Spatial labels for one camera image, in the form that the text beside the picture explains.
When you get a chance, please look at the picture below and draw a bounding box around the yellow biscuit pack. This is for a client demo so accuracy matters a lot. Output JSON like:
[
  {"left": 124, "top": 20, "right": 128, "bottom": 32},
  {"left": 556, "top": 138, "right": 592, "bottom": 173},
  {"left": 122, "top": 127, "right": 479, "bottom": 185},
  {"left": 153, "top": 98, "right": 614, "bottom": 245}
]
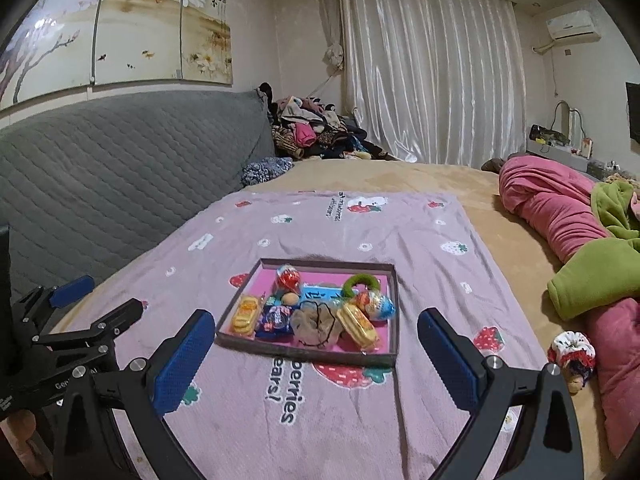
[{"left": 230, "top": 295, "right": 264, "bottom": 336}]

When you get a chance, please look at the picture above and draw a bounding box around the blue snack packet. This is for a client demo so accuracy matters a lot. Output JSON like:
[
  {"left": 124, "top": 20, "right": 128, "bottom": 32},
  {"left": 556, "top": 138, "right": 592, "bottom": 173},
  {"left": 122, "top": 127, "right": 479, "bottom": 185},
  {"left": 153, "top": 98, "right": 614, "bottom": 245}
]
[{"left": 255, "top": 304, "right": 293, "bottom": 340}]

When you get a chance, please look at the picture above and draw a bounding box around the tan walnut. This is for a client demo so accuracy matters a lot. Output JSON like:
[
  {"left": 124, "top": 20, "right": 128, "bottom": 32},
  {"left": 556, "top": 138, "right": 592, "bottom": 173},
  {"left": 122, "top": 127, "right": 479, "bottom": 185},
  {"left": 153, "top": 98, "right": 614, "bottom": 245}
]
[{"left": 281, "top": 292, "right": 299, "bottom": 307}]

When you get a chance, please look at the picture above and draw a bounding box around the large red blue toy egg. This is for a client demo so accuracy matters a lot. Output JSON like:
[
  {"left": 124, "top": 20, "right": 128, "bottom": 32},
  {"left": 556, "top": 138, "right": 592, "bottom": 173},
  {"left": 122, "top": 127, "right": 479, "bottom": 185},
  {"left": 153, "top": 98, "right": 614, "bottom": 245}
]
[{"left": 354, "top": 289, "right": 396, "bottom": 322}]

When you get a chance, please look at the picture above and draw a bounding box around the beige sheer hair scrunchie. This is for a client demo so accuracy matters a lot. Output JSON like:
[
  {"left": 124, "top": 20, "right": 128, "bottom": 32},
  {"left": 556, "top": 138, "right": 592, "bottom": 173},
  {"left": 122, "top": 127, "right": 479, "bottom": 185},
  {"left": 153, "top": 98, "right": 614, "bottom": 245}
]
[{"left": 291, "top": 304, "right": 344, "bottom": 349}]

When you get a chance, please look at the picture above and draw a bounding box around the yellow rice cracker pack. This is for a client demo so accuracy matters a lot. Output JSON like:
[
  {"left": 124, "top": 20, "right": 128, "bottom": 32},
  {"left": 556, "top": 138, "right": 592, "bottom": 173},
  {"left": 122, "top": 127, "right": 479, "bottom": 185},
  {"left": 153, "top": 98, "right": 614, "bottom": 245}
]
[{"left": 336, "top": 302, "right": 378, "bottom": 350}]

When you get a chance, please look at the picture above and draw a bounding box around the red white scrunchie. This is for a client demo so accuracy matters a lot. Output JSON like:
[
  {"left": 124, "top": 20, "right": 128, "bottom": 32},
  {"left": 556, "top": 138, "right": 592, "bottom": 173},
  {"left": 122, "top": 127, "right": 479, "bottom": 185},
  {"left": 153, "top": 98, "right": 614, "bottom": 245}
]
[{"left": 547, "top": 330, "right": 596, "bottom": 396}]

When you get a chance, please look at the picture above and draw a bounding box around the grey quilted headboard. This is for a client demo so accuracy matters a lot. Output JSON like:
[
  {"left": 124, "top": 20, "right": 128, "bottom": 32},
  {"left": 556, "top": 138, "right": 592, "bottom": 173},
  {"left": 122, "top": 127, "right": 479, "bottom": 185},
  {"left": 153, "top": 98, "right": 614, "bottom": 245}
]
[{"left": 1, "top": 90, "right": 274, "bottom": 296}]

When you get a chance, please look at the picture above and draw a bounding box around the tan bed sheet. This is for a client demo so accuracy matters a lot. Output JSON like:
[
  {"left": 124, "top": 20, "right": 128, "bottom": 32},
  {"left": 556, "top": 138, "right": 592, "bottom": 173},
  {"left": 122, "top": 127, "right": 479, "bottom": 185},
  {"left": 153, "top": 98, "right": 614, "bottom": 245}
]
[{"left": 244, "top": 158, "right": 616, "bottom": 480}]

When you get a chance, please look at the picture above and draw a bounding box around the green fleece blanket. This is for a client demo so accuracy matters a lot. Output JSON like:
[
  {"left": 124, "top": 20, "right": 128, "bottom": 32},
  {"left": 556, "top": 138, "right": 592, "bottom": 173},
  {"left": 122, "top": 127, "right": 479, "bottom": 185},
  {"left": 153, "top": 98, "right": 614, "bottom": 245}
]
[{"left": 548, "top": 179, "right": 639, "bottom": 321}]

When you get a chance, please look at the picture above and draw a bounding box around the pink strawberry print blanket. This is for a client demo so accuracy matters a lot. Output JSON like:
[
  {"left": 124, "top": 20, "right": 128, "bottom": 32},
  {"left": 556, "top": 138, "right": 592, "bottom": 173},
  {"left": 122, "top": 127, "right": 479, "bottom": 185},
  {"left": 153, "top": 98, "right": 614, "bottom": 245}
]
[{"left": 66, "top": 192, "right": 544, "bottom": 479}]

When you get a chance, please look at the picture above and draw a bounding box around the small red toy egg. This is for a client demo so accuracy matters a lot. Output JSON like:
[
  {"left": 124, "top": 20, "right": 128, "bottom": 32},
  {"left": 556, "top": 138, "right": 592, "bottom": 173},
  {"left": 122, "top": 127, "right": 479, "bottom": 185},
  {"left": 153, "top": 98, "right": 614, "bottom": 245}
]
[{"left": 276, "top": 264, "right": 302, "bottom": 295}]

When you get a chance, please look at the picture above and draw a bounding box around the grey shallow box tray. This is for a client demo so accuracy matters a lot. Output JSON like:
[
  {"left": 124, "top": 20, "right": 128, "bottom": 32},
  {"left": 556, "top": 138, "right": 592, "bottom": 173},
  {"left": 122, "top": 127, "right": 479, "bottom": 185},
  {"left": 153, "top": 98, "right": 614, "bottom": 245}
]
[{"left": 214, "top": 257, "right": 400, "bottom": 369}]

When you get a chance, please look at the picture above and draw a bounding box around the pink rolled quilt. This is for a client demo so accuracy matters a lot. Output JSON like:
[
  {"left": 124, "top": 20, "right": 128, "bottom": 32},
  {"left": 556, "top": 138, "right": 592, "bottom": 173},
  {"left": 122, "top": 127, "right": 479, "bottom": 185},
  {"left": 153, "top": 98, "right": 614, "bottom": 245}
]
[{"left": 499, "top": 155, "right": 639, "bottom": 456}]

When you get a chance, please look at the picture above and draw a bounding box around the dark blue patterned cloth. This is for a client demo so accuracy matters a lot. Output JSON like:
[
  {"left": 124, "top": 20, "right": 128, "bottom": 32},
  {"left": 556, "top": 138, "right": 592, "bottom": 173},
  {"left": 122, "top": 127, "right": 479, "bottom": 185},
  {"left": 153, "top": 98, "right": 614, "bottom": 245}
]
[{"left": 241, "top": 157, "right": 294, "bottom": 186}]

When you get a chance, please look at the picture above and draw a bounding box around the cluttered side table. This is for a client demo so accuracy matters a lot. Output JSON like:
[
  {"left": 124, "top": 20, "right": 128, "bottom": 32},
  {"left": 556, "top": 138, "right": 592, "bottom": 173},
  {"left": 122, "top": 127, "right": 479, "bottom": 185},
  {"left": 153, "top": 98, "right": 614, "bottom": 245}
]
[{"left": 526, "top": 100, "right": 639, "bottom": 181}]

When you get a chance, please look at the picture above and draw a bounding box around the pile of clothes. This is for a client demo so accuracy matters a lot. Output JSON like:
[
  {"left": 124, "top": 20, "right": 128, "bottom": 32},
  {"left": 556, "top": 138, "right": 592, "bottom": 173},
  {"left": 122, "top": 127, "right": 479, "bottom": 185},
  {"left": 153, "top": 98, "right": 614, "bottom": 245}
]
[{"left": 257, "top": 82, "right": 395, "bottom": 162}]

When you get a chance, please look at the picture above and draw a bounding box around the black television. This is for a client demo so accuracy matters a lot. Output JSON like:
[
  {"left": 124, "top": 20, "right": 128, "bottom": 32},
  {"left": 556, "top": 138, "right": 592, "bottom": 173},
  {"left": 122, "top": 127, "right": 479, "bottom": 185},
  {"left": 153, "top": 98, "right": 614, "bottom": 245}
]
[{"left": 626, "top": 82, "right": 640, "bottom": 143}]

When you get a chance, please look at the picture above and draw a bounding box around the white pleated curtain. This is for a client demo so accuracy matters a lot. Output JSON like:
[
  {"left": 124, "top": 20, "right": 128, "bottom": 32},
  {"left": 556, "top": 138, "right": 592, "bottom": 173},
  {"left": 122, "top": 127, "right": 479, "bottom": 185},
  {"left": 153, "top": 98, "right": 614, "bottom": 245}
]
[{"left": 319, "top": 0, "right": 526, "bottom": 168}]

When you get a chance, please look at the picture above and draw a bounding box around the white air conditioner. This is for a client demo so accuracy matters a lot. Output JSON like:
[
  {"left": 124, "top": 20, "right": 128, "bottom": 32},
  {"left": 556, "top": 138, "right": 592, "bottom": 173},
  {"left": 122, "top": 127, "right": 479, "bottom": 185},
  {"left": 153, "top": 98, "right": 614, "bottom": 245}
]
[{"left": 532, "top": 10, "right": 601, "bottom": 55}]

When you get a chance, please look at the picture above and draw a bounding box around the green fuzzy ring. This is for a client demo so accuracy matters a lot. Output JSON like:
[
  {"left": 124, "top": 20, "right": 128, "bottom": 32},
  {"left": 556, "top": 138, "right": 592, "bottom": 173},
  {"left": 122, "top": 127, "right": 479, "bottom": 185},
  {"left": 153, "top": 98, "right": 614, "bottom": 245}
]
[{"left": 342, "top": 273, "right": 382, "bottom": 298}]

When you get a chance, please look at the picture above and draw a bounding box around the floral wall painting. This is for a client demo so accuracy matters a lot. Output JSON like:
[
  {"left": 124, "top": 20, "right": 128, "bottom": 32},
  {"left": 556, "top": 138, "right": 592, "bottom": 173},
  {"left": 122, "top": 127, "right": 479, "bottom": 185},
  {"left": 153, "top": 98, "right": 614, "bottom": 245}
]
[{"left": 1, "top": 0, "right": 233, "bottom": 108}]

